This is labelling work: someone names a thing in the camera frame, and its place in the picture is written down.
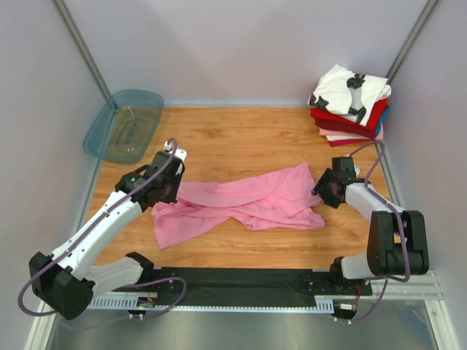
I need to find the aluminium frame post left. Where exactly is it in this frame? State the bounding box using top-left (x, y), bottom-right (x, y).
top-left (50, 0), bottom-right (111, 100)

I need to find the aluminium frame post right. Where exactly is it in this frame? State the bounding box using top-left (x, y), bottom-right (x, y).
top-left (386, 0), bottom-right (441, 85)

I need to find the crimson folded shirt bottom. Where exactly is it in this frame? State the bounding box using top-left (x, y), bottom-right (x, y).
top-left (329, 139), bottom-right (373, 147)

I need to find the white black printed folded shirt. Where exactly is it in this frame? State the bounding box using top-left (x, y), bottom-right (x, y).
top-left (308, 65), bottom-right (391, 126)

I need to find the aluminium frame post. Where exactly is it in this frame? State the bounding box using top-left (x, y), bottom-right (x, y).
top-left (386, 0), bottom-right (441, 85)
top-left (50, 0), bottom-right (111, 100)

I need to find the teal transparent plastic bin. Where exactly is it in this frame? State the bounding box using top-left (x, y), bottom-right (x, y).
top-left (83, 89), bottom-right (164, 164)

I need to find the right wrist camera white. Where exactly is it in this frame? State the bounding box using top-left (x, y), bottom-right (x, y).
top-left (350, 165), bottom-right (360, 179)

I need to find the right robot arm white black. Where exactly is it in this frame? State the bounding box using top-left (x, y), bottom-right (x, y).
top-left (312, 157), bottom-right (430, 295)

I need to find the pink t shirt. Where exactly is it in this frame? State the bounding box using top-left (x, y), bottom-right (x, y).
top-left (152, 163), bottom-right (325, 249)

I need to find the blue folded shirt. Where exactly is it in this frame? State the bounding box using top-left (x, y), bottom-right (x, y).
top-left (379, 106), bottom-right (390, 123)

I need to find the light pink folded shirt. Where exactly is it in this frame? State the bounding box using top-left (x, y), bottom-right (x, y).
top-left (316, 120), bottom-right (384, 141)

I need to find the slotted grey cable duct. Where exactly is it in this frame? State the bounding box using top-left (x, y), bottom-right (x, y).
top-left (87, 295), bottom-right (336, 313)

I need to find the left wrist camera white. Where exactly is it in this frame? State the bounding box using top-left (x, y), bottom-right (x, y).
top-left (163, 141), bottom-right (188, 163)

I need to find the red folded shirt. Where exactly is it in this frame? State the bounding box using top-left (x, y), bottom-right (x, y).
top-left (310, 98), bottom-right (389, 139)

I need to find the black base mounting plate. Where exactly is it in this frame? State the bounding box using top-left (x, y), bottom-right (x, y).
top-left (148, 267), bottom-right (372, 308)

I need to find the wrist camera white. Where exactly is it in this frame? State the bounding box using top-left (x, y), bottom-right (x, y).
top-left (163, 141), bottom-right (188, 163)
top-left (350, 165), bottom-right (360, 179)

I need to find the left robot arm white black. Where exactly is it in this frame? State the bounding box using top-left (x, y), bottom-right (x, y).
top-left (28, 148), bottom-right (188, 320)

